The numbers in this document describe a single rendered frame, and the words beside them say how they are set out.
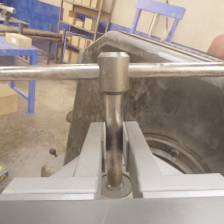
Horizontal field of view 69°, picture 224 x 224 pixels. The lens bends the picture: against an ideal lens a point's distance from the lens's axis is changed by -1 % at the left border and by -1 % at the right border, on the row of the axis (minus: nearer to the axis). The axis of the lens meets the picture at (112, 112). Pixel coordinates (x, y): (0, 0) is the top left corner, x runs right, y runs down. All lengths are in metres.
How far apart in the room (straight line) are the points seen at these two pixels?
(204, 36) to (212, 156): 3.34
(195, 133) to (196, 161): 0.05
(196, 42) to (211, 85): 3.33
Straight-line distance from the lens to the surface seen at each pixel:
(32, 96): 2.36
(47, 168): 0.72
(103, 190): 0.18
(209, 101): 0.29
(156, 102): 0.30
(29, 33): 3.77
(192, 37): 3.62
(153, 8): 3.33
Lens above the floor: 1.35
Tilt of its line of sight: 28 degrees down
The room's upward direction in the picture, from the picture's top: 17 degrees clockwise
